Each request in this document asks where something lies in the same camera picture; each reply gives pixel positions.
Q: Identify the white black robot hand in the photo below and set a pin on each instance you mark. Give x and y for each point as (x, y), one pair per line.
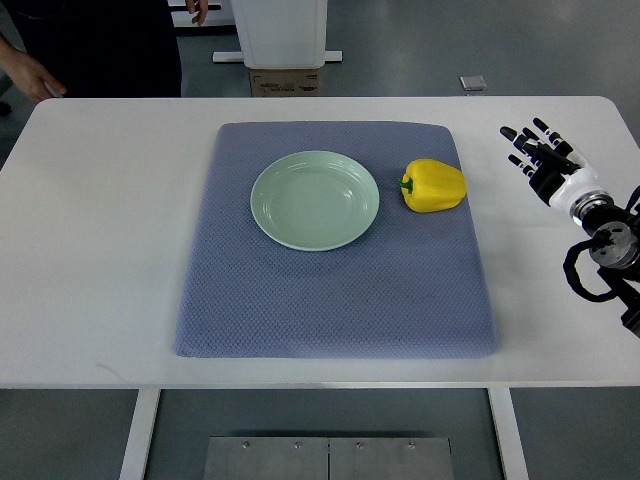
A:
(557, 172)

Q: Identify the person's hand at top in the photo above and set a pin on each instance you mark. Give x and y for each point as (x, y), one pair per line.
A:
(198, 10)

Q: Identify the person's hand near table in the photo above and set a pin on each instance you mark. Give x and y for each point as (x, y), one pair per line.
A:
(33, 79)

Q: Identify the yellow bell pepper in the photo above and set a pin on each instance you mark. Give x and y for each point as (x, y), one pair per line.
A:
(429, 185)

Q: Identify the grey floor plate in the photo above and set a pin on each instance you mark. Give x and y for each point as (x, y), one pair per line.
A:
(475, 83)

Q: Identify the light green plate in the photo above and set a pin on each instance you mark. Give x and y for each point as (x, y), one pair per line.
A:
(314, 200)

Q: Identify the person in dark clothes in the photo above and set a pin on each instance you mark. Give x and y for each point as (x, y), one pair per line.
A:
(100, 49)

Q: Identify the cardboard box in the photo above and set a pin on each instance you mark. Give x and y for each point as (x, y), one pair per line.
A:
(272, 83)

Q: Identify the right white table leg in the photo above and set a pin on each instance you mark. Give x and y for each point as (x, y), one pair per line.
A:
(507, 434)

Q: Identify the white table leg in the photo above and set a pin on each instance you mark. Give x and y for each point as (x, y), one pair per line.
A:
(140, 435)
(507, 434)

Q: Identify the left white table leg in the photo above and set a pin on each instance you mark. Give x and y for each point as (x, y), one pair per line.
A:
(140, 435)

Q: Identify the white pedestal column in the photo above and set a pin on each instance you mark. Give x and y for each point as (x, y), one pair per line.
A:
(281, 34)

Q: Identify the white pedestal base bar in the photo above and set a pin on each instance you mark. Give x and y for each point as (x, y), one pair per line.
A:
(236, 57)

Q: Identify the metal base plate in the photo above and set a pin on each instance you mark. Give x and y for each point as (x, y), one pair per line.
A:
(328, 458)

